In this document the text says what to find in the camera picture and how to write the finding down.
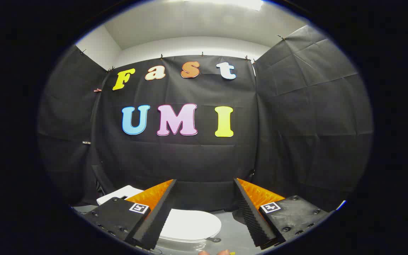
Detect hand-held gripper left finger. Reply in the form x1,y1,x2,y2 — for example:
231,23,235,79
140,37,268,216
84,179,177,250

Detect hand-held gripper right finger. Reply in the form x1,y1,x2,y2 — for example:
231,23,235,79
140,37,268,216
233,178,333,248

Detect white toilet lid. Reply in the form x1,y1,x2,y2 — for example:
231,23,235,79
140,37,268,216
157,209,222,243

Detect white toilet body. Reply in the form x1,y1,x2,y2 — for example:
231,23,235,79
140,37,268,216
96,185,223,249

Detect black backdrop cloth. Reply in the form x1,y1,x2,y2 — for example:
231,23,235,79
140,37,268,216
38,25,373,214

